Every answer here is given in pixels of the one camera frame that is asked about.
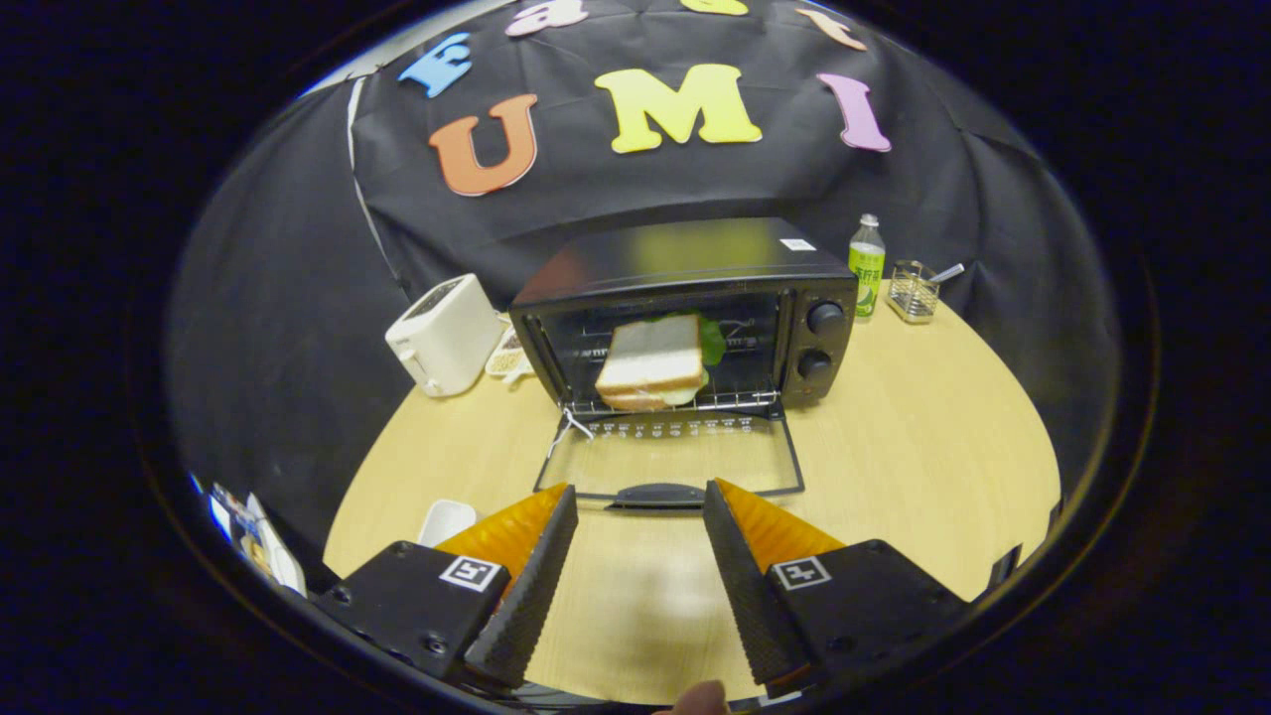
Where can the green drink bottle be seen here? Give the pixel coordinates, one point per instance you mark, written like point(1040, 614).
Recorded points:
point(866, 273)

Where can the black backdrop cloth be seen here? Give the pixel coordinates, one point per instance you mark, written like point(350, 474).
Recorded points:
point(298, 298)

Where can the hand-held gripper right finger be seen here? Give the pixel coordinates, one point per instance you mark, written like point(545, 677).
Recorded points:
point(745, 596)

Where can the metal spoon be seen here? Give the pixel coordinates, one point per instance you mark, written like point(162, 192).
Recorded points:
point(948, 272)

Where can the white pop-up toaster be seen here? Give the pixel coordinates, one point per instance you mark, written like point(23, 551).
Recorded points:
point(447, 333)

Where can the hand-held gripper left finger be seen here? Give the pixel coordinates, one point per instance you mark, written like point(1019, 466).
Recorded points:
point(531, 596)

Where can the black toaster oven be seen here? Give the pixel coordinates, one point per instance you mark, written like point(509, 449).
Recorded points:
point(695, 258)

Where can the white rectangular dish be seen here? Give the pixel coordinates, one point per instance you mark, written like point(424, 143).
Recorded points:
point(445, 521)

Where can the sandwich with lettuce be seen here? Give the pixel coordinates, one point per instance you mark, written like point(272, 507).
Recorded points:
point(650, 357)

